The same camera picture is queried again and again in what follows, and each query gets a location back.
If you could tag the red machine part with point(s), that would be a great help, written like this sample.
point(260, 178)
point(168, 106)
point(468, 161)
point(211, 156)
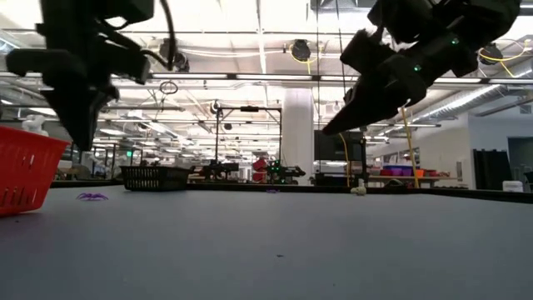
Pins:
point(259, 166)

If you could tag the purple plastic spider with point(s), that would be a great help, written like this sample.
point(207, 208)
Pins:
point(92, 196)
point(272, 191)

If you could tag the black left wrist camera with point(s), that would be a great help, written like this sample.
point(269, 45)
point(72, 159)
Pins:
point(133, 10)

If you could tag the long workbench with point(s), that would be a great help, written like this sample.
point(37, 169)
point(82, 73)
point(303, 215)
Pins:
point(437, 178)

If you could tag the blue table mat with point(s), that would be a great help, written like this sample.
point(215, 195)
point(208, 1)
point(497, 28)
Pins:
point(375, 266)

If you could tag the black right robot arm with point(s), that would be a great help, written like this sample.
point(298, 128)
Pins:
point(458, 16)

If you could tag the purple storage bin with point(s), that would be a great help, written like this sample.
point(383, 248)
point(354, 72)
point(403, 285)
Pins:
point(392, 171)
point(406, 171)

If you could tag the black curtain panel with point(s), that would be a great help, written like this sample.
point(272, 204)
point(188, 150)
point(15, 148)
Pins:
point(491, 168)

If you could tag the black plastic basket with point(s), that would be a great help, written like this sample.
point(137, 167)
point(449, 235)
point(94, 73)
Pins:
point(154, 178)

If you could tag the black cabinet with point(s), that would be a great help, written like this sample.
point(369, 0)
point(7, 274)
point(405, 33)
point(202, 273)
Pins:
point(333, 148)

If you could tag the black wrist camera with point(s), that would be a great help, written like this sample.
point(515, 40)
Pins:
point(133, 10)
point(366, 50)

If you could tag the orange storage bin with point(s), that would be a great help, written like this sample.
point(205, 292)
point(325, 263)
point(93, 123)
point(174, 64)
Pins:
point(419, 173)

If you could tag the black robot station frame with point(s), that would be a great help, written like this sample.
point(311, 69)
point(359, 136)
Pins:
point(249, 109)

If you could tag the red plastic basket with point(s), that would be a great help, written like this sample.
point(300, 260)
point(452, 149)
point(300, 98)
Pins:
point(25, 175)

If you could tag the white pillar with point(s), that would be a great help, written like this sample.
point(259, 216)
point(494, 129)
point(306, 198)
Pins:
point(297, 137)

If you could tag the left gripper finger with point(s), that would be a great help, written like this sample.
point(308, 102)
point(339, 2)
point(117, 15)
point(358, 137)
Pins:
point(71, 112)
point(93, 104)

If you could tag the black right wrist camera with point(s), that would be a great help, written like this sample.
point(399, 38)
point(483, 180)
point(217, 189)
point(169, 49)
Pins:
point(366, 50)

